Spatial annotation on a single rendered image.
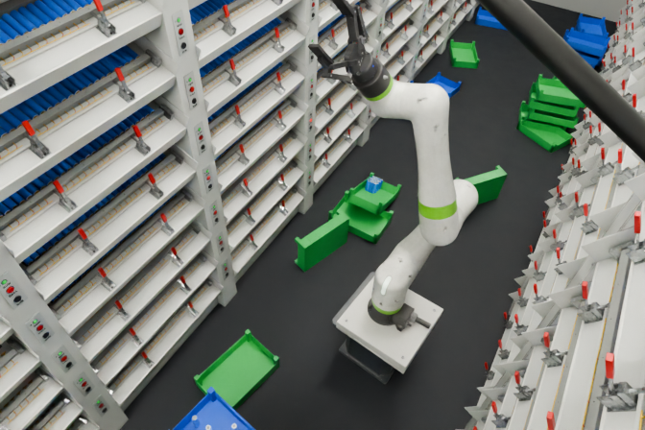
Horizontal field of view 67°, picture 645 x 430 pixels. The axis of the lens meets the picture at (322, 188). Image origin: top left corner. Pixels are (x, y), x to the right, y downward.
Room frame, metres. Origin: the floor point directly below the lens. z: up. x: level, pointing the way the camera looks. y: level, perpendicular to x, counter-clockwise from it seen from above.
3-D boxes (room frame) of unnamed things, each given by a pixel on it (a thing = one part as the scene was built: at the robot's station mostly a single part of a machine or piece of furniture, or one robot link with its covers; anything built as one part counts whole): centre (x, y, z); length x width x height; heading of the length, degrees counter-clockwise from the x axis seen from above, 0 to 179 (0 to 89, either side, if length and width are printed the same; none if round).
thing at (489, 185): (1.98, -0.89, 0.10); 0.30 x 0.08 x 0.20; 115
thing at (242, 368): (0.87, 0.32, 0.04); 0.30 x 0.20 x 0.08; 140
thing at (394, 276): (1.05, -0.29, 0.48); 0.16 x 0.13 x 0.19; 148
